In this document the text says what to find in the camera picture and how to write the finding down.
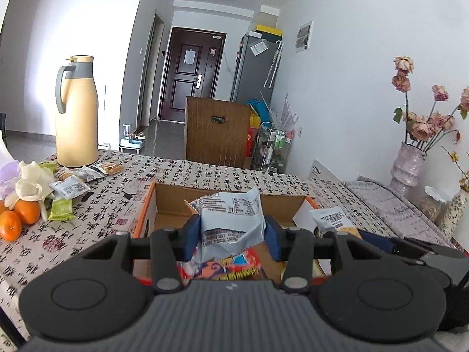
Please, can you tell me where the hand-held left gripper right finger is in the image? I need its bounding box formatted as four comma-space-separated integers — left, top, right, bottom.
264, 215, 382, 295

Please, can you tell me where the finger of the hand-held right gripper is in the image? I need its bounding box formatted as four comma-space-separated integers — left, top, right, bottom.
357, 229, 467, 262

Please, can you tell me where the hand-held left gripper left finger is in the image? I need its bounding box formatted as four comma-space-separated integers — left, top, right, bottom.
83, 214, 203, 295

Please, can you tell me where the red orange snack packet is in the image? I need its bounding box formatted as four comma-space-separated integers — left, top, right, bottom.
178, 247, 265, 284

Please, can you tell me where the orange red cardboard box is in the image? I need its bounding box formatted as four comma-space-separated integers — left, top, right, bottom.
131, 181, 332, 287

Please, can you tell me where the white cookie print snack packet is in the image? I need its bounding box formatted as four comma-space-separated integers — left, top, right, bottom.
310, 207, 357, 236

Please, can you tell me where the grey quilted cloth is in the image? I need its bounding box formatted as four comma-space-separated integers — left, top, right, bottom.
340, 175, 469, 254

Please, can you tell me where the glass jar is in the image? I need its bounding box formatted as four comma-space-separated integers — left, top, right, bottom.
418, 185, 452, 223

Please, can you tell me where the pink ribbed vase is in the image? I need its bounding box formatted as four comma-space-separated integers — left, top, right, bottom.
389, 141, 428, 196

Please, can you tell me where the speckled cream vase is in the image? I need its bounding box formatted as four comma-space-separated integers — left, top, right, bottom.
438, 190, 468, 240

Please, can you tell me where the calligraphy print tablecloth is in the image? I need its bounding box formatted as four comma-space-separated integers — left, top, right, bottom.
0, 150, 460, 340

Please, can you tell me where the white ribbed board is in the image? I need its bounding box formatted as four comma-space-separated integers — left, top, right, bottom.
310, 159, 344, 183

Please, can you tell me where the red gift box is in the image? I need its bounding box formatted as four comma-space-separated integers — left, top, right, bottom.
243, 128, 257, 158

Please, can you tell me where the yellow dried flower branch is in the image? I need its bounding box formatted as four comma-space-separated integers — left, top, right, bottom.
441, 146, 469, 193

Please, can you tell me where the brown wooden chair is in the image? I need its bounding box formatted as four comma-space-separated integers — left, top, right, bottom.
185, 96, 252, 170

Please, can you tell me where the small silver snack packet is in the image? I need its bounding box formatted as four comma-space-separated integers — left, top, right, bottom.
75, 166, 103, 182

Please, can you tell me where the dried pink rose bouquet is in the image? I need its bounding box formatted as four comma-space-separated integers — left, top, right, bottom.
391, 55, 469, 153

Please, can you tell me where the purple feather plume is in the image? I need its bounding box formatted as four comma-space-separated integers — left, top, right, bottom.
273, 93, 300, 133

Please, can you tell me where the blue bag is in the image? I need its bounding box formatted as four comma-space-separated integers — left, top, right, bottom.
245, 99, 272, 122

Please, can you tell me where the green snack packet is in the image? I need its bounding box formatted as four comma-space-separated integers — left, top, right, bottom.
47, 197, 76, 221

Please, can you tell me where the dark brown door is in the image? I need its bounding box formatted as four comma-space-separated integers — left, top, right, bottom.
157, 27, 226, 124

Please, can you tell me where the grey refrigerator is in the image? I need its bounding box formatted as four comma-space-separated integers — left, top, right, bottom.
230, 34, 285, 105

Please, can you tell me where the beige thermos jug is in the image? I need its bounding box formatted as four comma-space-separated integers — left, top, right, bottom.
55, 55, 100, 168

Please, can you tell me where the white artificial flower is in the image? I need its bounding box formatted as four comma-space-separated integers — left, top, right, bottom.
5, 160, 56, 210

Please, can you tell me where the white folded umbrella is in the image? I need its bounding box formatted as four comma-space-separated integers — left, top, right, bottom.
265, 40, 284, 89

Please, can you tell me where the purple plastic bag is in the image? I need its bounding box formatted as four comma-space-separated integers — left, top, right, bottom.
0, 159, 23, 192

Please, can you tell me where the yellow box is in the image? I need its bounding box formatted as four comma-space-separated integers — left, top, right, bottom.
254, 24, 284, 38

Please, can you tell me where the wire storage cart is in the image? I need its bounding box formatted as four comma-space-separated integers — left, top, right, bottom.
252, 128, 294, 174

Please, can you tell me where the white wall panel box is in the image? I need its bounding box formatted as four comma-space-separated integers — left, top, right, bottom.
295, 21, 313, 53

